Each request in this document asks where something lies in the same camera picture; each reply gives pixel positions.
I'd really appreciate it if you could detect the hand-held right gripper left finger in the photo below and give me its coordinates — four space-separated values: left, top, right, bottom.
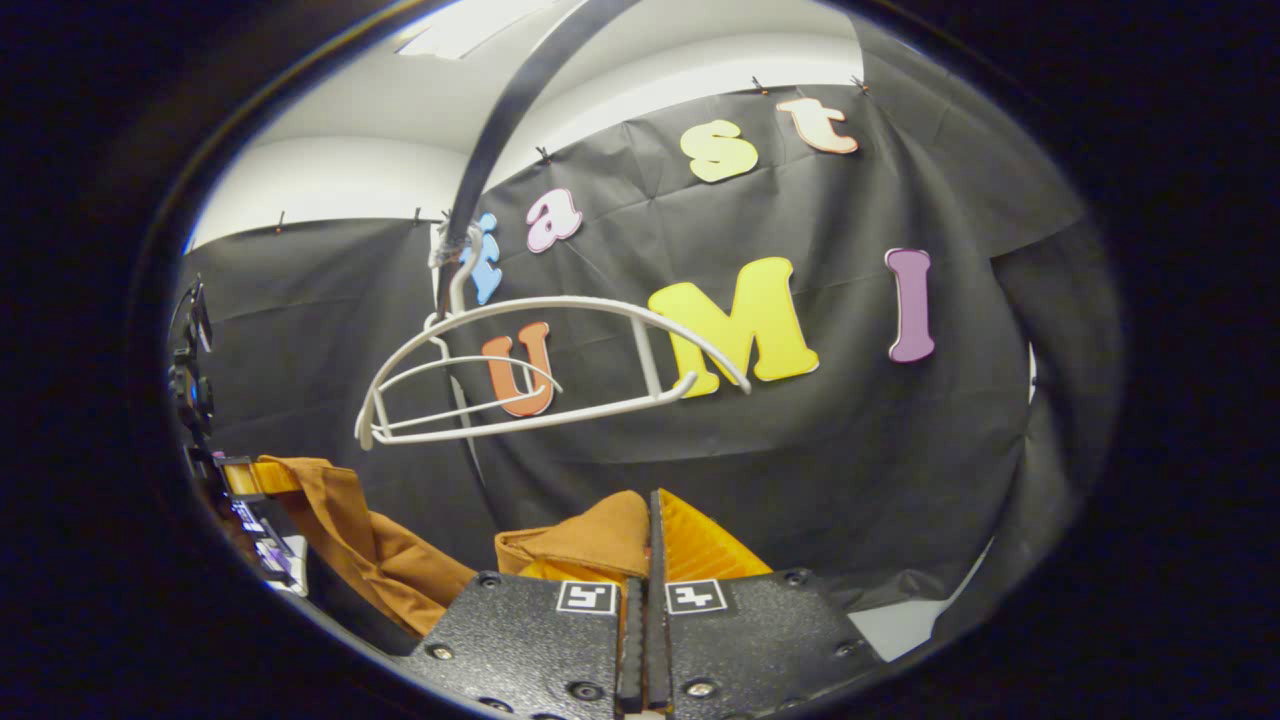
398 490 656 719

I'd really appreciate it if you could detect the white plastic clothes hanger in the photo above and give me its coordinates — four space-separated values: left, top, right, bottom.
355 228 753 449

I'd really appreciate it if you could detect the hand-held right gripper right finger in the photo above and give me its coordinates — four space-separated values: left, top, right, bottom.
648 488 888 716

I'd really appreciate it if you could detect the brown shirt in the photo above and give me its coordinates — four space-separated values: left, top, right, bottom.
255 455 651 638

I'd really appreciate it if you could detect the black clothes rack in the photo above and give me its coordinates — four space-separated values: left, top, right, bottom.
435 0 641 316

